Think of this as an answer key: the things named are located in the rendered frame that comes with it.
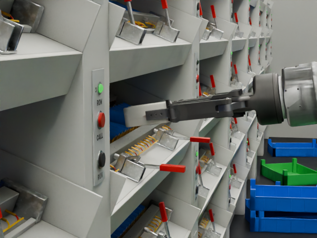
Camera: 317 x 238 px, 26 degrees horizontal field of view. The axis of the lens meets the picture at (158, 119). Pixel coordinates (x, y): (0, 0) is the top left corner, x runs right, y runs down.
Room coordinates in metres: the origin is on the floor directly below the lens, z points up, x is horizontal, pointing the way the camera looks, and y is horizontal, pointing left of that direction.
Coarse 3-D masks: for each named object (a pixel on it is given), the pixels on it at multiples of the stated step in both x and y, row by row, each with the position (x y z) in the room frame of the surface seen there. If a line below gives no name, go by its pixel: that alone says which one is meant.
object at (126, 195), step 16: (128, 96) 1.39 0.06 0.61; (144, 96) 1.38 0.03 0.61; (176, 128) 1.37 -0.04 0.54; (192, 128) 1.36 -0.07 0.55; (144, 160) 1.07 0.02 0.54; (160, 160) 1.11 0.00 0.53; (176, 160) 1.25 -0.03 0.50; (112, 176) 0.77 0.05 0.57; (144, 176) 0.98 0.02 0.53; (160, 176) 1.10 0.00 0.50; (112, 192) 0.77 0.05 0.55; (128, 192) 0.88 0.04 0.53; (144, 192) 0.99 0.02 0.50; (112, 208) 0.77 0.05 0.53; (128, 208) 0.89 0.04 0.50; (112, 224) 0.81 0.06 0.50
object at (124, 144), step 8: (136, 128) 1.15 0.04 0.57; (144, 128) 1.18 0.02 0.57; (152, 128) 1.20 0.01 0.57; (128, 136) 1.07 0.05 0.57; (136, 136) 1.10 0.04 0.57; (144, 136) 1.15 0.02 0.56; (112, 144) 0.99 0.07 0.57; (120, 144) 1.01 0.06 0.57; (128, 144) 1.04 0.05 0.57; (136, 144) 1.11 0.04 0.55; (152, 144) 1.15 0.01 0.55; (112, 152) 0.95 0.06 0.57; (120, 152) 1.00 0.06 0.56; (128, 152) 1.03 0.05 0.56; (112, 160) 0.96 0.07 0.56
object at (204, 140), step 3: (171, 132) 1.21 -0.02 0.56; (174, 132) 1.21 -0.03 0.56; (171, 135) 1.21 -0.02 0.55; (177, 138) 1.21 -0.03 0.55; (180, 138) 1.21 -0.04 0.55; (183, 138) 1.20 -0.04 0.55; (186, 138) 1.20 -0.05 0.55; (189, 138) 1.20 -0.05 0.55; (192, 138) 1.20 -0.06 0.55; (195, 138) 1.20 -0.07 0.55; (198, 138) 1.20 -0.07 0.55; (201, 138) 1.20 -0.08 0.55; (204, 138) 1.20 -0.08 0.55; (207, 138) 1.20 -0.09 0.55; (192, 141) 1.20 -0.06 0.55; (195, 141) 1.20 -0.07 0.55; (198, 141) 1.20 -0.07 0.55; (201, 141) 1.20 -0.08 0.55; (204, 141) 1.20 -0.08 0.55; (207, 141) 1.20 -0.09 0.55
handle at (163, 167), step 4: (136, 160) 0.95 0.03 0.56; (140, 164) 0.95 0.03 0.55; (144, 164) 0.95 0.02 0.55; (148, 164) 0.95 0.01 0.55; (152, 164) 0.95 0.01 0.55; (164, 164) 0.95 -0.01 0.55; (168, 164) 0.95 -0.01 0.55; (152, 168) 0.94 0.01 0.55; (156, 168) 0.94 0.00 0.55; (160, 168) 0.94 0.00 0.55; (164, 168) 0.94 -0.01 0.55; (168, 168) 0.94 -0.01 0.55; (172, 168) 0.94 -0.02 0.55; (176, 168) 0.94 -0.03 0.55; (180, 168) 0.93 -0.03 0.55; (184, 168) 0.93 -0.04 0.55
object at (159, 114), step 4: (148, 112) 1.02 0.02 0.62; (152, 112) 1.02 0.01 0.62; (156, 112) 1.01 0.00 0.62; (160, 112) 1.01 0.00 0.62; (164, 112) 1.01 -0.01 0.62; (168, 112) 1.00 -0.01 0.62; (172, 112) 0.99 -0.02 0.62; (148, 116) 1.02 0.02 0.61; (152, 116) 1.02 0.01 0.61; (156, 116) 1.02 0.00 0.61; (160, 116) 1.01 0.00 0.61; (164, 116) 1.01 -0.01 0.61; (168, 116) 1.00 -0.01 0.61; (172, 116) 0.99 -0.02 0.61; (176, 116) 0.99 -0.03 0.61
